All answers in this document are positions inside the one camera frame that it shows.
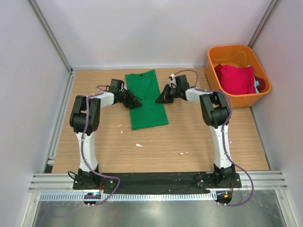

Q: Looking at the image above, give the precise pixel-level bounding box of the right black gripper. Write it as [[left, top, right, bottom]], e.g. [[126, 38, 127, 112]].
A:
[[155, 84, 180, 104]]

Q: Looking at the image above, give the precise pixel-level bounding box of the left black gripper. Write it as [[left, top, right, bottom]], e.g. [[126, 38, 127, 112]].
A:
[[118, 89, 142, 108]]

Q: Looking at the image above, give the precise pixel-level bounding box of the green t shirt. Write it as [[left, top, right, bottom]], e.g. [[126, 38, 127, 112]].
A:
[[125, 70, 169, 131]]

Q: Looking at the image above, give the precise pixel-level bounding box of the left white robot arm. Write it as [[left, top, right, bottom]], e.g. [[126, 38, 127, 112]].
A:
[[69, 79, 142, 190]]

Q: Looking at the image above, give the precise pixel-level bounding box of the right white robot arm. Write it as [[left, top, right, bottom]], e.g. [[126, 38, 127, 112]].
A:
[[155, 74, 235, 187]]

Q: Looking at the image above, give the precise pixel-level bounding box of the red t shirt in bin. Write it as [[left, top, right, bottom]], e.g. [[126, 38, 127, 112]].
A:
[[220, 65, 255, 95]]

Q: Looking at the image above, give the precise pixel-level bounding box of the light blue cloth in bin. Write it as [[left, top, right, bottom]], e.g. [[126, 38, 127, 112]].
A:
[[254, 77, 259, 94]]

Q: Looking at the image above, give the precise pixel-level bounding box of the dark red cloth in bin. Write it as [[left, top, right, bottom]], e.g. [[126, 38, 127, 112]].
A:
[[214, 64, 266, 91]]

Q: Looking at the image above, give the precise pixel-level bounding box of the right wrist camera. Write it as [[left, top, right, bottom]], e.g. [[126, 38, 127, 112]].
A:
[[169, 74, 190, 89]]

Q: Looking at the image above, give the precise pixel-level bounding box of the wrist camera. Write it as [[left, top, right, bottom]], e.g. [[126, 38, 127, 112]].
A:
[[108, 79, 125, 93], [169, 74, 190, 89]]

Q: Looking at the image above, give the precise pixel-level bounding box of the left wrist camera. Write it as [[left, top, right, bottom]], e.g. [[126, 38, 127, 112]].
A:
[[108, 79, 125, 93]]

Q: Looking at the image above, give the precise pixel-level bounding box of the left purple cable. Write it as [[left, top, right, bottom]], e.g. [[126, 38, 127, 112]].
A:
[[45, 85, 121, 218]]

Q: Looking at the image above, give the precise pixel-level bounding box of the purple cable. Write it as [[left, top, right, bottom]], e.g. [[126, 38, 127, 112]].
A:
[[169, 70, 255, 208], [45, 85, 121, 218]]

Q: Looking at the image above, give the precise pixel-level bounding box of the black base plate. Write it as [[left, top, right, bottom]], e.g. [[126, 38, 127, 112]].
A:
[[72, 172, 242, 195]]

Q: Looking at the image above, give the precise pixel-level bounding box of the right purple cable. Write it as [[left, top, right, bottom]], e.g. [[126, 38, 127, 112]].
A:
[[169, 70, 255, 208]]

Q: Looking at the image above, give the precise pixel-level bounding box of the white slotted cable duct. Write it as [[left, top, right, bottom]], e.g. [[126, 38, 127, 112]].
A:
[[39, 192, 217, 202]]

